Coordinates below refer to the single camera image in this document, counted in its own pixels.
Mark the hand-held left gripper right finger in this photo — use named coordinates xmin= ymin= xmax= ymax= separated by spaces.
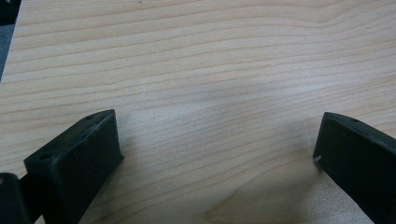
xmin=313 ymin=111 xmax=396 ymax=224

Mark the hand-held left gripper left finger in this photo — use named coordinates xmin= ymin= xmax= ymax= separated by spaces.
xmin=23 ymin=108 xmax=125 ymax=224

